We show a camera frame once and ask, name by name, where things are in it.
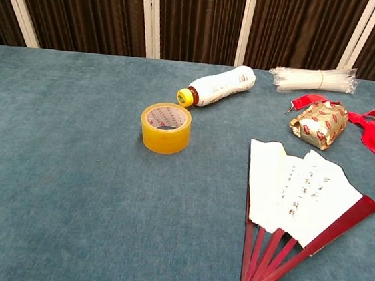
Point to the gold foil wrapped package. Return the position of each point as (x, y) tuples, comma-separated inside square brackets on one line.
[(320, 124)]

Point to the blue velvet tablecloth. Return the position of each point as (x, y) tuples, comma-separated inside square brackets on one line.
[(68, 185)]

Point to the bundle of clear wrapped straws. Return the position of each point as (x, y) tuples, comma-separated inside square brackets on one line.
[(311, 80)]

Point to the white bottle with yellow cap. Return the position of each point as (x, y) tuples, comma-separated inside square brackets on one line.
[(223, 85)]

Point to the yellow packing tape roll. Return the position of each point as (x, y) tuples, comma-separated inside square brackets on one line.
[(164, 139)]

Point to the red ribbed paper folding fan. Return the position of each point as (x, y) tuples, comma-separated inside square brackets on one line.
[(271, 176)]

